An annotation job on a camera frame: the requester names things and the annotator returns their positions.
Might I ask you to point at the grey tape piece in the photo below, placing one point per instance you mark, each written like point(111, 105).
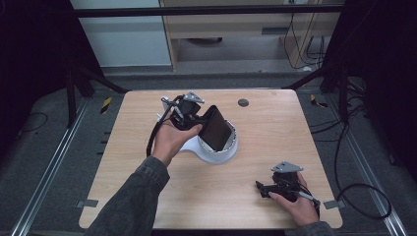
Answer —
point(334, 204)
point(87, 203)

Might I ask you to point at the white key stand with tray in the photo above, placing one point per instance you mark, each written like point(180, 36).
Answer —
point(216, 156)

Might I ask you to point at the person's left hand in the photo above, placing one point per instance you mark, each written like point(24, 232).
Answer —
point(168, 141)

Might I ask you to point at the yellow black striped tape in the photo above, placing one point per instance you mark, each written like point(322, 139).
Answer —
point(106, 105)
point(316, 101)

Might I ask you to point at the white cabinet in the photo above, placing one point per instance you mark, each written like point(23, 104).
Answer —
point(124, 42)

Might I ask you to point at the light wooden desk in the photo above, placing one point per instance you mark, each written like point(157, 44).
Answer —
point(229, 24)

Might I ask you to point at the black horizontal bar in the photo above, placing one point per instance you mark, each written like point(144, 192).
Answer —
point(196, 11)

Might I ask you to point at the black wallet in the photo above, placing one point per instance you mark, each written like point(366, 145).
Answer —
point(215, 129)

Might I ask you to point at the grey round table grommet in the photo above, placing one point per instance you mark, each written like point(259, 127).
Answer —
point(243, 103)

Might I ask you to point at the person's right hand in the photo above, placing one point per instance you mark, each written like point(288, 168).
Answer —
point(300, 209)

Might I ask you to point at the black stand leg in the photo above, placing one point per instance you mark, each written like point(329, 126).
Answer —
point(342, 95)
point(71, 95)

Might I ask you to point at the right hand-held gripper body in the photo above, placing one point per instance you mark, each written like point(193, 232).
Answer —
point(285, 183)

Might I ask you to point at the metal floor rail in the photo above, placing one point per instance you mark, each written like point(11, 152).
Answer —
point(370, 173)
point(49, 167)

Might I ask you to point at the white bowl with silver rim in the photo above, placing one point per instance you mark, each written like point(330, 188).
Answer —
point(232, 139)

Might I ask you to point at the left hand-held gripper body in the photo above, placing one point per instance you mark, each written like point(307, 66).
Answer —
point(187, 113)

